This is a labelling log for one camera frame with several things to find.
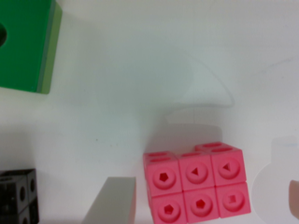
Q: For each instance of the cream gripper left finger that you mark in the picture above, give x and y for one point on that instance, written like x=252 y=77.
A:
x=115 y=203

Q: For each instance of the cream gripper right finger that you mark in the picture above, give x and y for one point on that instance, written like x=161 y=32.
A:
x=294 y=198

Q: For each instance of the black linking cube block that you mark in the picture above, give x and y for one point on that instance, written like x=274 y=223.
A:
x=18 y=197

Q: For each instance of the green wooden block with hole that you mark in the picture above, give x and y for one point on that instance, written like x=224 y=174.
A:
x=29 y=31

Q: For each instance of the pink linking cube block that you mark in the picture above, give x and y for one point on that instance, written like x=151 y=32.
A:
x=207 y=183

